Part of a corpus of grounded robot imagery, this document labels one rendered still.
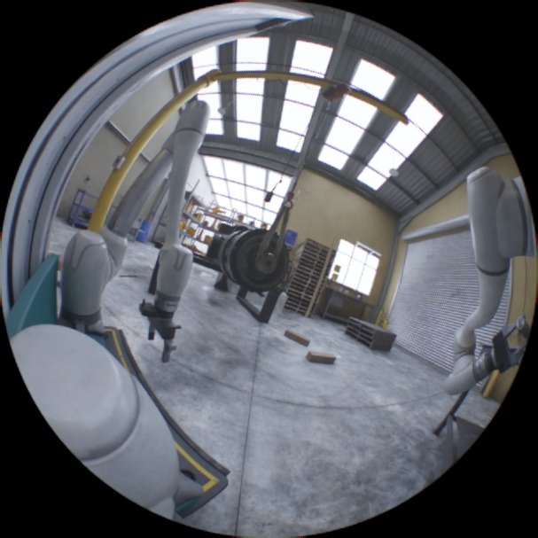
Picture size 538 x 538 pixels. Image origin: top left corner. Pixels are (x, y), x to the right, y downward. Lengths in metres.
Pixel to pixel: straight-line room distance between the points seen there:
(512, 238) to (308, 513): 0.97
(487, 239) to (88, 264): 0.84
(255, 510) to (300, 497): 0.20
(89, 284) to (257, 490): 0.90
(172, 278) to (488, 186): 0.74
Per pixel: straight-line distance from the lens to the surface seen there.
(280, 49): 6.54
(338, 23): 6.35
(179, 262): 0.49
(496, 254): 0.39
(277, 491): 0.87
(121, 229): 0.68
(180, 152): 0.56
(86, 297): 0.54
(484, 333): 5.26
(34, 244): 0.46
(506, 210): 0.36
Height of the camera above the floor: 0.78
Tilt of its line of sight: 2 degrees up
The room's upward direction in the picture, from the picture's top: 22 degrees clockwise
